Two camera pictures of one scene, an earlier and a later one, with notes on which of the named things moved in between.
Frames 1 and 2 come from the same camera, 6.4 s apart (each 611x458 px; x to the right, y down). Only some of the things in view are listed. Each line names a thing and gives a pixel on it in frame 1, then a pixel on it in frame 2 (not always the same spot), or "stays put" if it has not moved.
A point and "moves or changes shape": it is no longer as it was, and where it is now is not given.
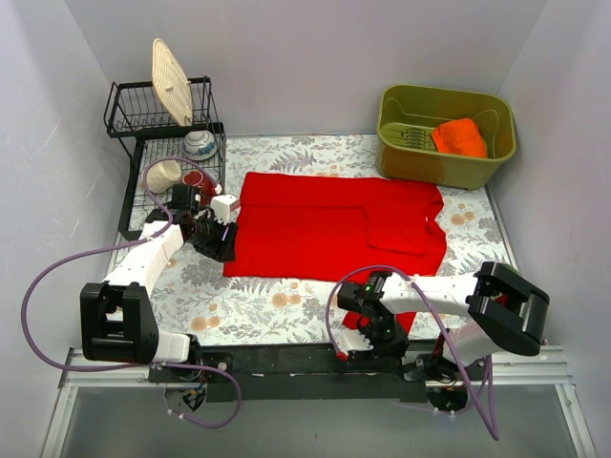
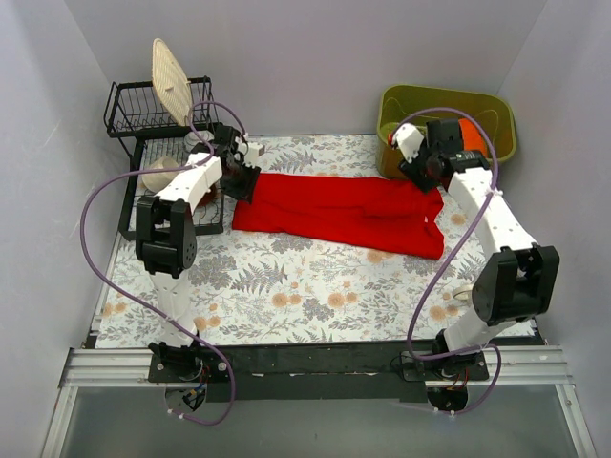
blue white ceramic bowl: x=200 y=145 stays put
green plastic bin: x=443 y=135 stays put
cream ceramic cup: x=162 y=175 stays put
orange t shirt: x=459 y=136 stays put
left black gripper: x=221 y=243 → x=245 y=179
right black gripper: x=377 y=337 → x=419 y=173
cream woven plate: x=172 y=82 stays put
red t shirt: x=335 y=228 moves or changes shape
